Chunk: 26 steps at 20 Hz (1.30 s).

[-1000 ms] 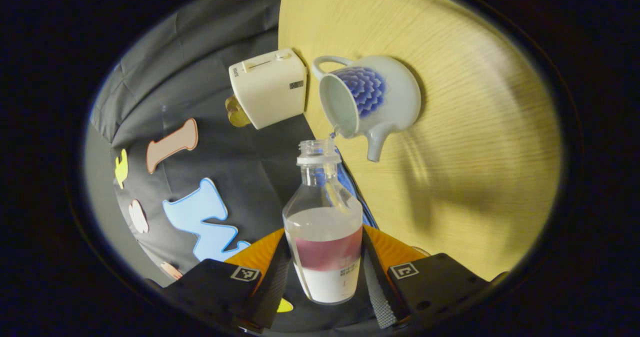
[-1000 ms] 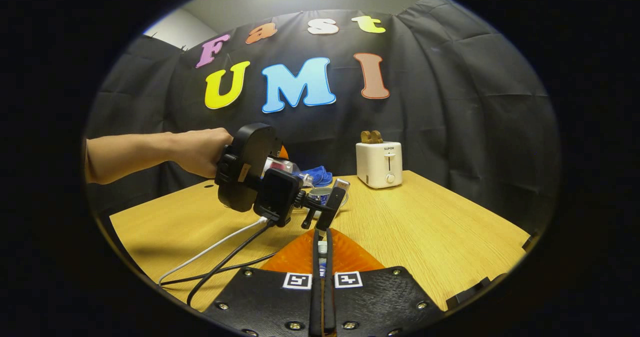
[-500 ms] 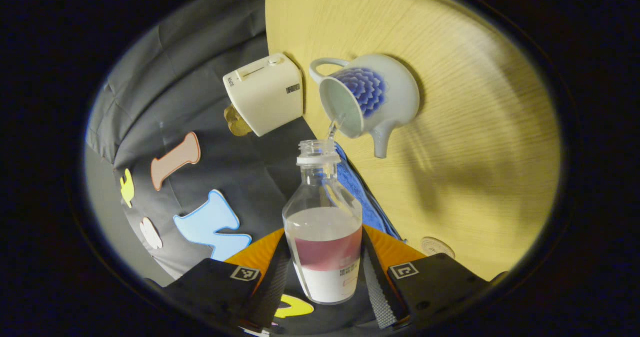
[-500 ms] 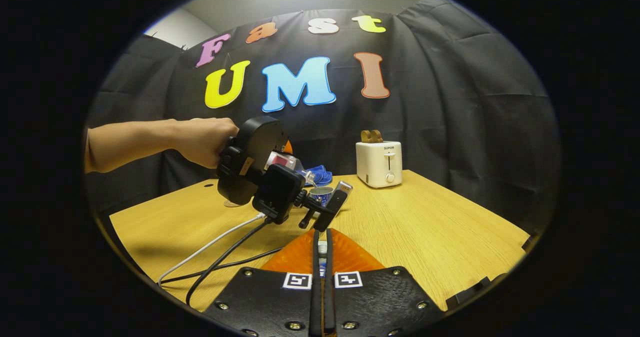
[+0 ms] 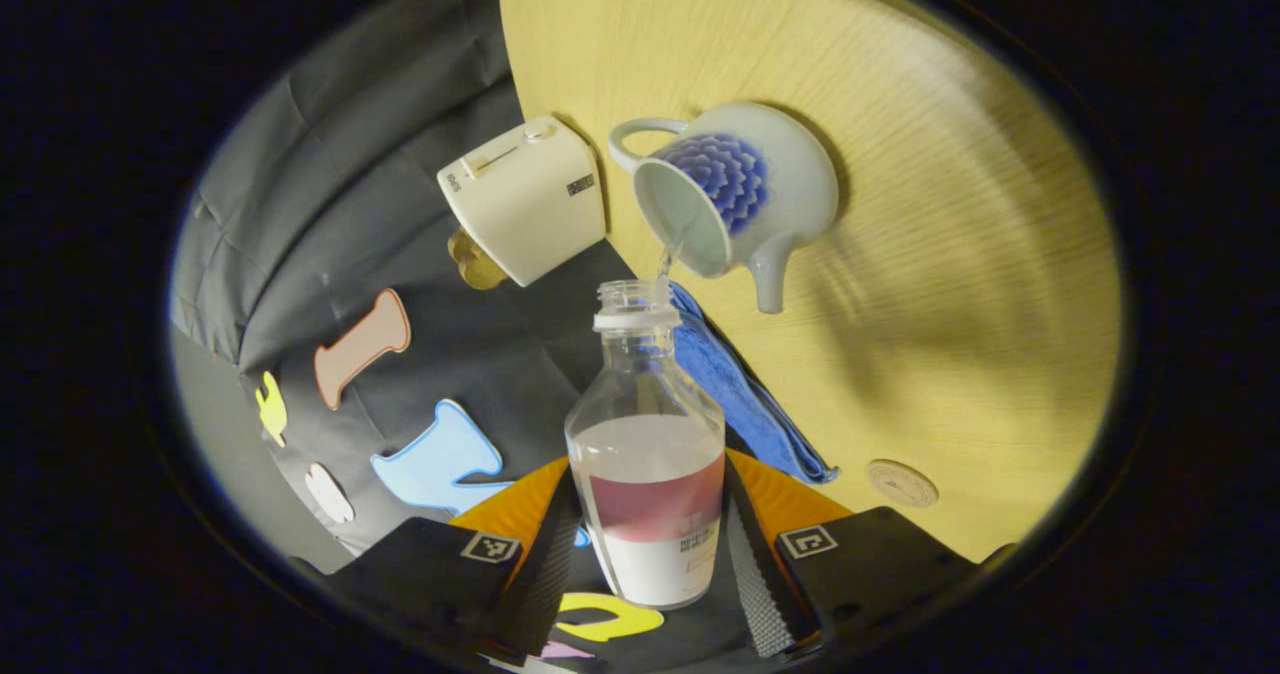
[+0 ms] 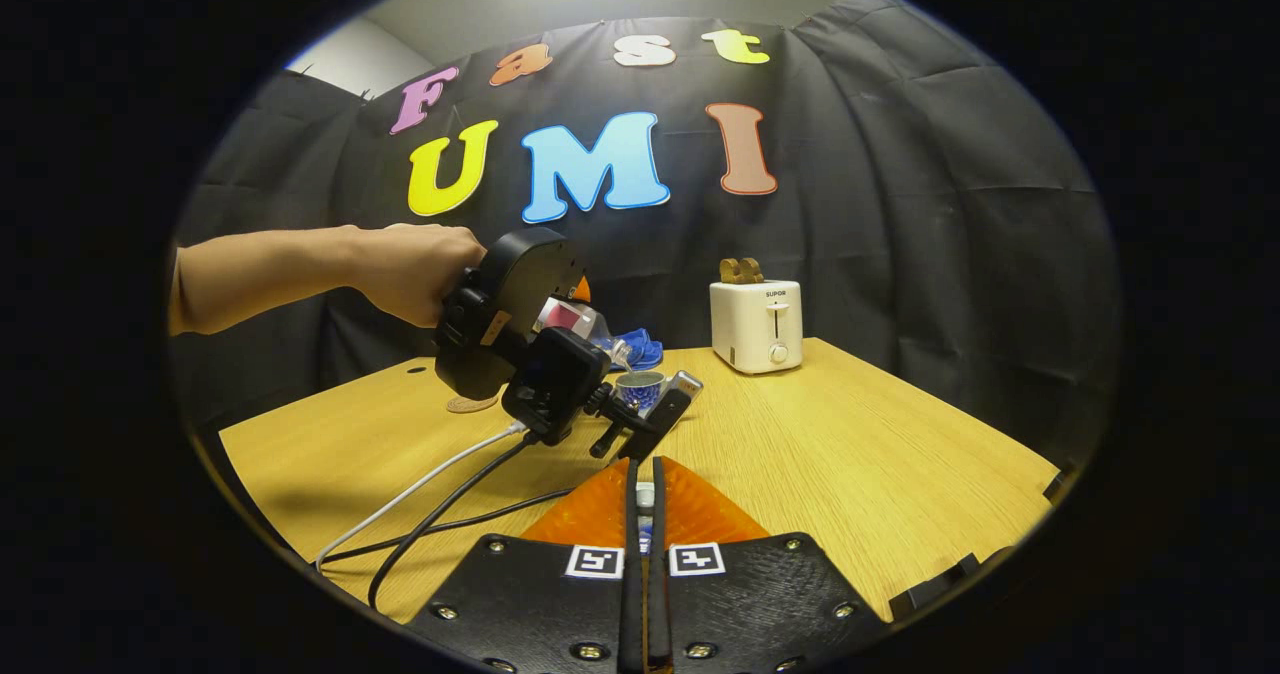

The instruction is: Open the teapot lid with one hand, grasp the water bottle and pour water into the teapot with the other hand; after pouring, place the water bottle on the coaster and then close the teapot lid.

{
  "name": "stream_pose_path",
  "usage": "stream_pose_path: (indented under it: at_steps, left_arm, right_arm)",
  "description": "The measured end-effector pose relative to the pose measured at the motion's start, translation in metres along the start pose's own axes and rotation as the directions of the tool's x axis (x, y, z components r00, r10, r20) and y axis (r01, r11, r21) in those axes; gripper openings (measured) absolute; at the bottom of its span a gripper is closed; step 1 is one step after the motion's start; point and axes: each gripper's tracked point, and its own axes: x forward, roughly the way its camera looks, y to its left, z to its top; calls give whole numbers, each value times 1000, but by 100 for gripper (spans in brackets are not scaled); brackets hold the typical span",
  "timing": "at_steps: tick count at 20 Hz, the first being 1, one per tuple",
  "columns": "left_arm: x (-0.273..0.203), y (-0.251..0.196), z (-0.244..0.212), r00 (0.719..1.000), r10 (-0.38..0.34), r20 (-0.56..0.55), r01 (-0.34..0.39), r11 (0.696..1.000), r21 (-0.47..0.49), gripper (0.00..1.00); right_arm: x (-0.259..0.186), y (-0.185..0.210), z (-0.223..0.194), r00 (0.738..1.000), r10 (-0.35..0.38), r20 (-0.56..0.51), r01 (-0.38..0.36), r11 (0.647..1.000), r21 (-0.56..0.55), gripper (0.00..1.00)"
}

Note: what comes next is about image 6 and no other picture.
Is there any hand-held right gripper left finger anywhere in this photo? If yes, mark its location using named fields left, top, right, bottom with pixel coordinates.
left=405, top=457, right=643, bottom=674

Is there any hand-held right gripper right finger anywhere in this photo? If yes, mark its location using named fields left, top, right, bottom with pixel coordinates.
left=648, top=456, right=891, bottom=674

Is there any clear plastic water bottle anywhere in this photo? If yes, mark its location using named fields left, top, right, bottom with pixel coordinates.
left=535, top=297, right=633, bottom=370

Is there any white blue-patterned teacup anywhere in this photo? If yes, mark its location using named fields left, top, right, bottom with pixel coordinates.
left=612, top=369, right=669, bottom=417

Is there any blue folded towel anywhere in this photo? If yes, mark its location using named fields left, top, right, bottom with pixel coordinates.
left=615, top=327, right=664, bottom=372

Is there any white toaster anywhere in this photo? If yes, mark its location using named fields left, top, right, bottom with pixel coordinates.
left=710, top=279, right=804, bottom=375

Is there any black backdrop cloth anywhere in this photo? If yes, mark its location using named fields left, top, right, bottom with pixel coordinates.
left=170, top=0, right=1121, bottom=470

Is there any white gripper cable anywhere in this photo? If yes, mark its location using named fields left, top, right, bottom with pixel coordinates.
left=315, top=422, right=528, bottom=568

